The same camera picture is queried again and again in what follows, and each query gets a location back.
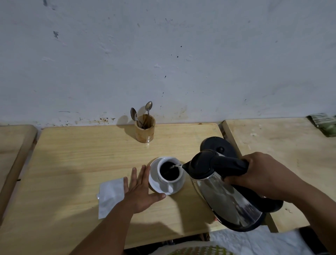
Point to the person's right hand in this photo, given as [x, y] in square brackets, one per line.
[267, 176]

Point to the person's left hand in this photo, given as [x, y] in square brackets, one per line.
[139, 194]

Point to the white saucer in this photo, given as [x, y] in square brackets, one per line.
[153, 181]

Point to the silver foil sachet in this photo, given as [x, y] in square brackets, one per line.
[110, 197]

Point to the white coffee cup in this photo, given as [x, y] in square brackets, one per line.
[170, 187]

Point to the black coffee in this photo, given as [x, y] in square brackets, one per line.
[168, 173]

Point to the green cloth rag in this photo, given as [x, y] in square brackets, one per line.
[324, 123]

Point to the long metal spoon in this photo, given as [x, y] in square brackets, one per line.
[148, 105]

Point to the person's left forearm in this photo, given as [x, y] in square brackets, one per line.
[105, 231]

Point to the person's patterned clothing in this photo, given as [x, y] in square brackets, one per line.
[199, 251]

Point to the pale scuffed wooden table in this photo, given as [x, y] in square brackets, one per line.
[275, 136]

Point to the wooden spoon holder cup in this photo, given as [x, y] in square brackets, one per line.
[144, 134]

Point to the light wooden table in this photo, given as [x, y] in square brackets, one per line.
[65, 163]

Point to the short metal spoon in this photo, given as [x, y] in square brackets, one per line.
[133, 113]

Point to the worn stained wooden table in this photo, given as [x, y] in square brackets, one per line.
[13, 147]

